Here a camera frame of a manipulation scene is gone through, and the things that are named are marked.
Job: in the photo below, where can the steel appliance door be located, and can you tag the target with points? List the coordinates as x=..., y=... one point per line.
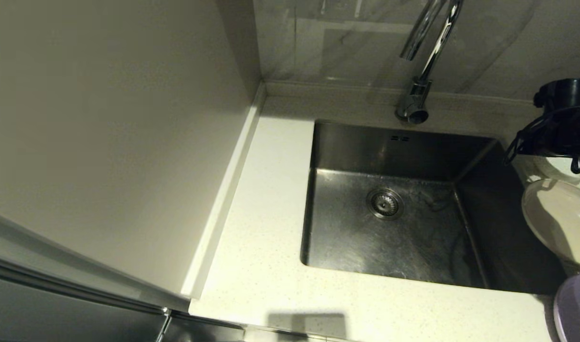
x=57, y=313

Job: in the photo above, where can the beige tall cabinet side panel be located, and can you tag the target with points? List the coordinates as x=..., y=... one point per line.
x=104, y=142

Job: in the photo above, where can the purple plastic plate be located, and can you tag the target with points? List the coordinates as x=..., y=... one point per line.
x=577, y=308

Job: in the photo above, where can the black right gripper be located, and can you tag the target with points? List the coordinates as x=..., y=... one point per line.
x=565, y=135

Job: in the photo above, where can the stainless steel sink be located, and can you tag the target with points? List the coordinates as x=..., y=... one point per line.
x=413, y=247

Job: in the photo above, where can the beige plastic plate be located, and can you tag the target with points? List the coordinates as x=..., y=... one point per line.
x=563, y=223

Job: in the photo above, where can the round metal drain strainer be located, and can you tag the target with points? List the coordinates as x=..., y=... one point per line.
x=385, y=203

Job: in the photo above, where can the white bowl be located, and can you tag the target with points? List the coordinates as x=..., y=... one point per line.
x=558, y=166

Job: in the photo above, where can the chrome gooseneck faucet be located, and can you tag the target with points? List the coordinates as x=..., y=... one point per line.
x=416, y=99

